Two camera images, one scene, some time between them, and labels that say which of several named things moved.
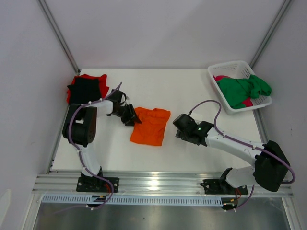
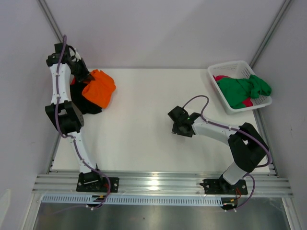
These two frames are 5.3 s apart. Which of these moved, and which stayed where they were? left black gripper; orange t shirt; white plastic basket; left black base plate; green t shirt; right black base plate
Moved: orange t shirt; left black gripper
Stayed: white plastic basket; left black base plate; green t shirt; right black base plate
